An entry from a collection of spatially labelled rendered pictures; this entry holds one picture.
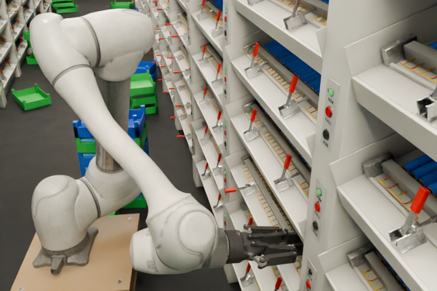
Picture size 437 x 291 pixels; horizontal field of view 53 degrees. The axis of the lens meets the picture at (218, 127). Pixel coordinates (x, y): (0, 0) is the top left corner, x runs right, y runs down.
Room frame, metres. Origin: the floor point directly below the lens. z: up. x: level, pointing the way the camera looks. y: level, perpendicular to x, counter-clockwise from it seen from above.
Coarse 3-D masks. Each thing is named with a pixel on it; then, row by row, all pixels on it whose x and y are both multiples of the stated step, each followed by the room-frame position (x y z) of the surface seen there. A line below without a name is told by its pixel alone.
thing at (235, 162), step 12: (240, 156) 1.30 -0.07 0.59; (240, 168) 1.28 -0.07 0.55; (240, 180) 1.22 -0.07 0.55; (252, 204) 1.09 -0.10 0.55; (264, 204) 1.07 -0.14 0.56; (276, 204) 1.06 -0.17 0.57; (252, 216) 1.08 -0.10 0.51; (264, 216) 1.02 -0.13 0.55; (288, 264) 0.83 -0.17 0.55; (288, 276) 0.80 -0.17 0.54; (288, 288) 0.76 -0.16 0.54
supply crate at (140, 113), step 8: (136, 112) 2.00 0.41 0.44; (144, 112) 1.97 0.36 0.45; (80, 120) 1.90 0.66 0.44; (144, 120) 1.96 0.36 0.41; (80, 128) 1.80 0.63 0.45; (128, 128) 1.80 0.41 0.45; (136, 128) 1.80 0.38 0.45; (80, 136) 1.80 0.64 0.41; (88, 136) 1.80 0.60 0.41; (136, 136) 1.80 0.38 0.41
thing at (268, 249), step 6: (252, 246) 0.78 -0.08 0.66; (258, 246) 0.78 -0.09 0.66; (264, 246) 0.78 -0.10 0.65; (270, 246) 0.79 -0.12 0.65; (276, 246) 0.79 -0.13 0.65; (282, 246) 0.79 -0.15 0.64; (288, 246) 0.79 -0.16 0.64; (294, 246) 0.80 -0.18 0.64; (264, 252) 0.78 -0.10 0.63; (270, 252) 0.78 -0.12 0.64; (276, 252) 0.78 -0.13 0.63; (282, 252) 0.78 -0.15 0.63
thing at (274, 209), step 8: (248, 160) 1.27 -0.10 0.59; (248, 168) 1.23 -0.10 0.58; (256, 176) 1.18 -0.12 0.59; (264, 192) 1.09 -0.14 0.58; (272, 200) 1.05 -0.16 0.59; (264, 208) 1.04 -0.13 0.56; (272, 208) 1.02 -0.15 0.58; (280, 216) 0.98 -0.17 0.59; (272, 224) 0.97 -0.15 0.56; (280, 224) 0.95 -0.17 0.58; (288, 232) 0.91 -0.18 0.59
